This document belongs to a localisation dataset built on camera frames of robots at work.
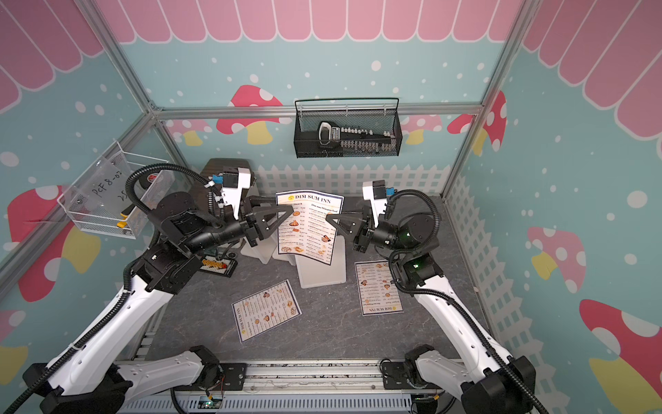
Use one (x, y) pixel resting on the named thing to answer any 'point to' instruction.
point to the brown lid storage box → (215, 166)
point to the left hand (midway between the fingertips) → (291, 212)
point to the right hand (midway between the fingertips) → (328, 222)
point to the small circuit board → (209, 402)
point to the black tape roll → (151, 178)
